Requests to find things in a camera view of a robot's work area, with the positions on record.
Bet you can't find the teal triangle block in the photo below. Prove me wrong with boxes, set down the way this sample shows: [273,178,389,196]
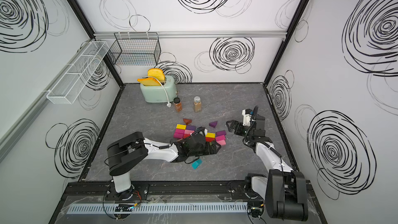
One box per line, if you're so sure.
[192,159,203,170]

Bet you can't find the magenta block beside yellow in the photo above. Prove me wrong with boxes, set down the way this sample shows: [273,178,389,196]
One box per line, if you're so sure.
[175,129,185,134]

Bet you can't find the brown triangle block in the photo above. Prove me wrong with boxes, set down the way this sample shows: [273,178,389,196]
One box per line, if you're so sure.
[183,118,192,125]

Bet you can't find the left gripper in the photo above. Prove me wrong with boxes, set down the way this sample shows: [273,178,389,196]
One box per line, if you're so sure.
[188,139,222,157]

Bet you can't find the mint green toaster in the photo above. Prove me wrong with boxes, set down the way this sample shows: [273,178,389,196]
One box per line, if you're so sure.
[140,75,177,103]

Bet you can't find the white mesh wall shelf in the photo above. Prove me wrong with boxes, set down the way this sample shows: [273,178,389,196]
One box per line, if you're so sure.
[46,40,109,104]

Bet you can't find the white toaster power cable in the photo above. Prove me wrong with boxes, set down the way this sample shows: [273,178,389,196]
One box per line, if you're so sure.
[153,77,172,108]

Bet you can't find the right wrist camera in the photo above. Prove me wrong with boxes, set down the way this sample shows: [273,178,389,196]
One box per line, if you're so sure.
[242,109,257,127]

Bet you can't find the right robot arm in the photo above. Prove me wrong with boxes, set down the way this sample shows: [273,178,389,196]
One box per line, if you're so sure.
[226,110,309,222]

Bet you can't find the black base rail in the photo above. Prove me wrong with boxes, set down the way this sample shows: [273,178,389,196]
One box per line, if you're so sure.
[61,180,260,202]

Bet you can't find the front yellow toast slice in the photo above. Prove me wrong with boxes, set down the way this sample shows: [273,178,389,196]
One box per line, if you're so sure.
[137,77,162,87]

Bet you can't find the yellow toast slice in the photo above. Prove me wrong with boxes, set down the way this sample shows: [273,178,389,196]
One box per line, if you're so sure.
[137,77,162,87]
[147,68,165,82]

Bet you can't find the purple triangle block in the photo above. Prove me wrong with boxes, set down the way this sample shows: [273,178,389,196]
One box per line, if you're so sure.
[209,121,218,128]

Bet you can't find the magenta speckled block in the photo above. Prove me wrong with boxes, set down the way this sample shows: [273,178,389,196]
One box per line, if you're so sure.
[173,133,183,139]

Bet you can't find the black wire basket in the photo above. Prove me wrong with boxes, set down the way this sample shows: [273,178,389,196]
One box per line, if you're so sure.
[108,32,161,66]

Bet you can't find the back yellow toast slice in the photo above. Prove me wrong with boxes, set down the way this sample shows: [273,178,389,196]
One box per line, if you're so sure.
[147,68,165,82]

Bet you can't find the grey slotted cable duct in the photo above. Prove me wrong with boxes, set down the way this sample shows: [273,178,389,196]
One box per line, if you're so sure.
[66,202,248,215]

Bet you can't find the red pepper spice jar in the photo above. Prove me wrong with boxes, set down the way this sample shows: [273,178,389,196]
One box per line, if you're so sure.
[173,97,182,112]

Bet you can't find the brown spice jar silver lid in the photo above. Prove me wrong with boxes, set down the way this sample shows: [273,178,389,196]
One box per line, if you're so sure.
[193,96,202,113]

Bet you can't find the light pink block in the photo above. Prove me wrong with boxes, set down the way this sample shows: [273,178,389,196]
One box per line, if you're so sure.
[184,130,194,135]
[217,140,227,146]

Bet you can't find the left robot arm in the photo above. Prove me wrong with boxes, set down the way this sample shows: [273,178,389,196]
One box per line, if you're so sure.
[104,127,222,194]

